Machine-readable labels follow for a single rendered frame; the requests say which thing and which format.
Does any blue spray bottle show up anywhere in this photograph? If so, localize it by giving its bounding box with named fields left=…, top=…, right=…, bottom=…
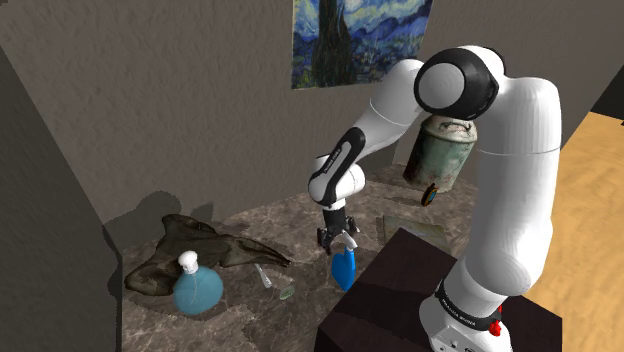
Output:
left=331, top=230, right=360, bottom=293

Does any dark robot stand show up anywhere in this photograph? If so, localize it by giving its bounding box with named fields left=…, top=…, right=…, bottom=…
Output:
left=314, top=226, right=563, bottom=352

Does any rusty green milk can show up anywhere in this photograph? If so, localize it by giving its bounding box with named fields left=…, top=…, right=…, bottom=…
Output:
left=402, top=114, right=478, bottom=194

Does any dark animal skull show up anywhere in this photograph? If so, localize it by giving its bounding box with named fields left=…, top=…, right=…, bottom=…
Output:
left=124, top=213, right=292, bottom=298

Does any round blue flask white stopper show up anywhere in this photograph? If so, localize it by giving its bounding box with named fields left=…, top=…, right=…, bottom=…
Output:
left=172, top=250, right=224, bottom=316

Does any blue swirling night painting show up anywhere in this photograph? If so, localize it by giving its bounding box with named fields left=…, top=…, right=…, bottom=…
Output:
left=291, top=0, right=434, bottom=91

